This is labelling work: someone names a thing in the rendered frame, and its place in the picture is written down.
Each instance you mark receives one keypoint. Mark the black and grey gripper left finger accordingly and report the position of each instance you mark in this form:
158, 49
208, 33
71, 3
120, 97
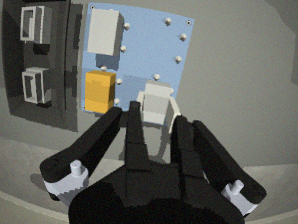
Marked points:
65, 173

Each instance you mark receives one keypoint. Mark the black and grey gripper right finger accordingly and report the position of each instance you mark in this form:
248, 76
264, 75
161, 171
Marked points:
221, 170

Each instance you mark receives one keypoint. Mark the yellow rectangular block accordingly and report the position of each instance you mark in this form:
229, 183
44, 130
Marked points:
99, 91

